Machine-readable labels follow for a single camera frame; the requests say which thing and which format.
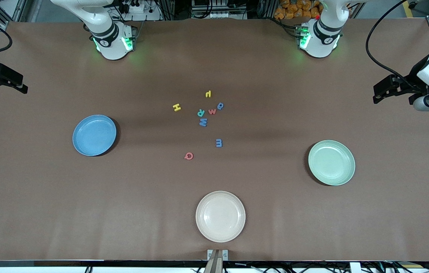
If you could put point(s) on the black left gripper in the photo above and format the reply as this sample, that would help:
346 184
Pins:
410 84

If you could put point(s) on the blue foam letter a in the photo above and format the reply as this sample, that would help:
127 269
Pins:
220 106

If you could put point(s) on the yellow foam letter H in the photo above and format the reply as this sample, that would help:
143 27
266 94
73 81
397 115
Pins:
177 107

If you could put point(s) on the blue foam letter m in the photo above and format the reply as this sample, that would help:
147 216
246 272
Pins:
218 143

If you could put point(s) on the blue foam letter w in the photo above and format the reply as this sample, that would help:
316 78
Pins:
203 122

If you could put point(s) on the teal foam letter R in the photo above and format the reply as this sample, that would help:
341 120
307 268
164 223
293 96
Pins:
200 112

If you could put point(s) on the red foam letter Q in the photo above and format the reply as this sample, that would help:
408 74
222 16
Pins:
186 156

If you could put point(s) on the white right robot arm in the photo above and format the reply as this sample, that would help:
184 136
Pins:
110 45

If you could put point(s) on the green plate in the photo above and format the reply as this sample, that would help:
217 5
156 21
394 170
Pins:
331 162

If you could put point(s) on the blue plate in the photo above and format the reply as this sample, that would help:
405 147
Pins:
94 135

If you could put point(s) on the cream plate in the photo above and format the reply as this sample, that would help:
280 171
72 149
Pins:
220 216

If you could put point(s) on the pile of orange objects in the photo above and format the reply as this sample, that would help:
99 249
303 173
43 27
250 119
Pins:
294 9

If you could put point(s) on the white power strip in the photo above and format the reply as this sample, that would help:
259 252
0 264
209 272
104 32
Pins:
135 8

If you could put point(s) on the white electronics box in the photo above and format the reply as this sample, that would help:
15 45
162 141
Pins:
214 14

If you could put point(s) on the metal table edge bracket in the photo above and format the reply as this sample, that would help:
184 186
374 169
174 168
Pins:
217 254

